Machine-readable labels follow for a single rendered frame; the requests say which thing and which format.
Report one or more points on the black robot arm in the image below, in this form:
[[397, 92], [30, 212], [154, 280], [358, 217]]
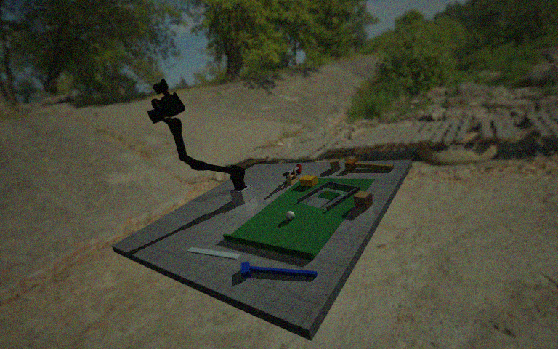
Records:
[[159, 113]]

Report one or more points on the green flat mat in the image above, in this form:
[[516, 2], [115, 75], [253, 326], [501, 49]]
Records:
[[311, 227]]

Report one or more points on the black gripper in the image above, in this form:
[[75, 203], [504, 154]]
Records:
[[173, 101]]

